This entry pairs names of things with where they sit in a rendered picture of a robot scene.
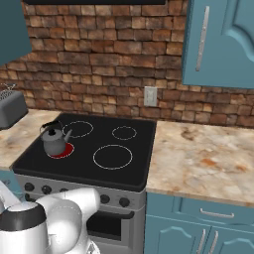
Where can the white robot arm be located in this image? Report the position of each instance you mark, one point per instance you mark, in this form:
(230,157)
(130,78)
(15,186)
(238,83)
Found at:
(63,218)

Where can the silver stove with black hob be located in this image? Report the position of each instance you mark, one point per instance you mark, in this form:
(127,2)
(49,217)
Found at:
(109,172)

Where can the black stove knob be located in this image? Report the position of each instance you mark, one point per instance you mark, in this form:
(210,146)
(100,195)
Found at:
(63,190)
(104,198)
(46,189)
(29,187)
(124,202)

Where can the blue drawer front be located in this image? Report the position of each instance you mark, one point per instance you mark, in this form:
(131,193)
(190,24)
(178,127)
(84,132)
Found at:
(188,208)

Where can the silver oven door with window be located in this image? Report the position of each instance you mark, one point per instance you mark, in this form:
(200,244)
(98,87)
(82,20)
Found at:
(127,231)

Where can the grey toaster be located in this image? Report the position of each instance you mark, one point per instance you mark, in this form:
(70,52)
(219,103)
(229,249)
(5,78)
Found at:
(11,109)

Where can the blue base cupboard door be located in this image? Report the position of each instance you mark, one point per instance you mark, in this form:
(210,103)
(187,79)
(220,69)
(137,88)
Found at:
(168,239)
(236,246)

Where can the blue base cupboard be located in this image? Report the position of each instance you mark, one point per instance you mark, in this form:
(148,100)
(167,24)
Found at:
(10,182)

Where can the black range hood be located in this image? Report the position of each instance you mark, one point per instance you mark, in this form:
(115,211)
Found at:
(96,1)

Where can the grey wall outlet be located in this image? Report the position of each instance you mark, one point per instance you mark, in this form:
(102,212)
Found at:
(150,96)

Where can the blue wall cupboard door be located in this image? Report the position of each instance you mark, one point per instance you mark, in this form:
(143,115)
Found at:
(228,56)

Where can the dark teal wall cupboard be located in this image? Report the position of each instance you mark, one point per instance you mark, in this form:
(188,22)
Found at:
(11,29)

